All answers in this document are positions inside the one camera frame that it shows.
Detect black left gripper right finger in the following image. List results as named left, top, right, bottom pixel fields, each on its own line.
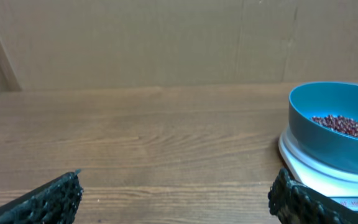
left=268, top=167, right=358, bottom=224

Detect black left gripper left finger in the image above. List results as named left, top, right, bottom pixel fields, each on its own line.
left=0, top=170, right=83, bottom=224

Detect white digital kitchen scale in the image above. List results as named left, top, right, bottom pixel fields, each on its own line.
left=278, top=127, right=358, bottom=214

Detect blue metal bowl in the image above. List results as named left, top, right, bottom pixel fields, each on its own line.
left=288, top=82, right=358, bottom=174

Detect red beans in bowl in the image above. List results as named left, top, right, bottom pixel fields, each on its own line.
left=311, top=114, right=358, bottom=138

